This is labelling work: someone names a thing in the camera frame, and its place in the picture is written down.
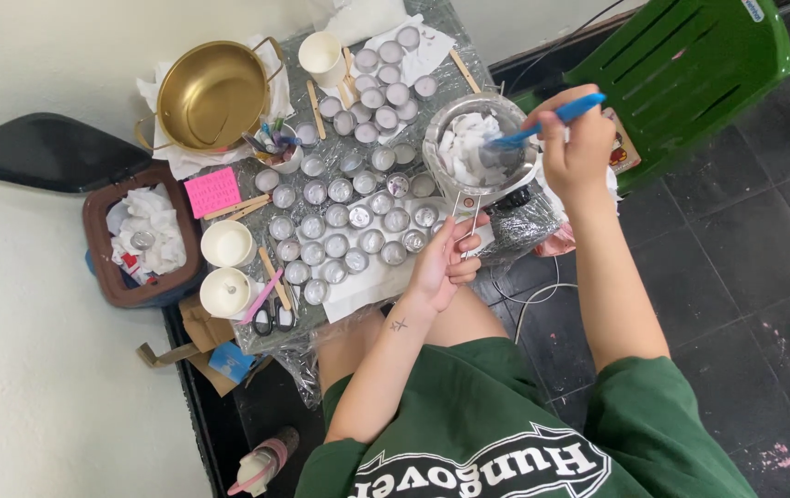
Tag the person's left hand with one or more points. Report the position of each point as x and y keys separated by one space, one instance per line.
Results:
x=436 y=273

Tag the person's right hand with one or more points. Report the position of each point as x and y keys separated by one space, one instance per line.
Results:
x=581 y=152

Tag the blue silicone spatula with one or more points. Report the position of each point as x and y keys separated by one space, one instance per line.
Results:
x=575 y=109

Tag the cardboard box with red picture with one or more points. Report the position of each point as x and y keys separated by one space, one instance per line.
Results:
x=623 y=149

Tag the person's leg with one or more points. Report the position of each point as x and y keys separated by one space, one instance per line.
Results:
x=461 y=321

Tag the large white paper sheet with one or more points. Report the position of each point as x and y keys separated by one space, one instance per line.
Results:
x=367 y=283

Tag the plastic-wrapped electric stove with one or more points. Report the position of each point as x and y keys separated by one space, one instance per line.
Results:
x=523 y=221

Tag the pink plastic bag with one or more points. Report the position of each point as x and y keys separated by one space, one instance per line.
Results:
x=557 y=242

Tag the group of tealight candle cups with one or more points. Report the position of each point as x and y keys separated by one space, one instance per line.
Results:
x=336 y=214

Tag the white wax pieces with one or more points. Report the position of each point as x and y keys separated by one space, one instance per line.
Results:
x=461 y=149

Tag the green plastic chair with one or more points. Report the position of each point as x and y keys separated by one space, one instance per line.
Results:
x=678 y=76

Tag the clear plastic table cover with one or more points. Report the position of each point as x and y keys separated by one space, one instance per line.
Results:
x=319 y=325

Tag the wooden stick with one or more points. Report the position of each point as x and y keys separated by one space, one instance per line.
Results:
x=348 y=72
x=236 y=207
x=465 y=70
x=275 y=278
x=316 y=109

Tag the person's green shirt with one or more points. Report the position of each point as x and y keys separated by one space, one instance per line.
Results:
x=492 y=429

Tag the pink stick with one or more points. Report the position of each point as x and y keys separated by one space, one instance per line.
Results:
x=261 y=296

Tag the small white paper sheet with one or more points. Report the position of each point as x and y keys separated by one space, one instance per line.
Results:
x=429 y=52

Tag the white cup of pens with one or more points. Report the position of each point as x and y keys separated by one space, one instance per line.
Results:
x=284 y=155

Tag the white cup candle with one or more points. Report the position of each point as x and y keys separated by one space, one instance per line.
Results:
x=228 y=244
x=225 y=292

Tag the blue packet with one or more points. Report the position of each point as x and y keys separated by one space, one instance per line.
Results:
x=231 y=362

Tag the pink sticky note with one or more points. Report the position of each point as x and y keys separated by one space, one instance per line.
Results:
x=212 y=192

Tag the white paper cup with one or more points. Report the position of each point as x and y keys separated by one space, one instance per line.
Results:
x=322 y=59

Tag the pink and white bottle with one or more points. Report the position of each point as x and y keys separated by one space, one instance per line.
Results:
x=267 y=460

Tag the white plastic bag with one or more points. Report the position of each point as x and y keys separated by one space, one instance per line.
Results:
x=367 y=17

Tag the brown trash bin with waste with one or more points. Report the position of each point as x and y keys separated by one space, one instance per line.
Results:
x=143 y=235

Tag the black bin lid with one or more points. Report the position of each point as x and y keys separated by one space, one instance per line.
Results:
x=49 y=152

